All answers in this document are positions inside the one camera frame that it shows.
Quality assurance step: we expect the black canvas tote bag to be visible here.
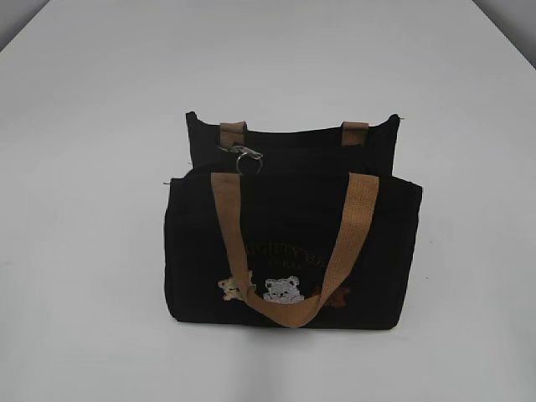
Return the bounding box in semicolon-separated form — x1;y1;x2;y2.
163;112;423;330

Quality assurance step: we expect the silver zipper pull ring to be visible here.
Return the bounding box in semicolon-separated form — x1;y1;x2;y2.
217;143;265;173

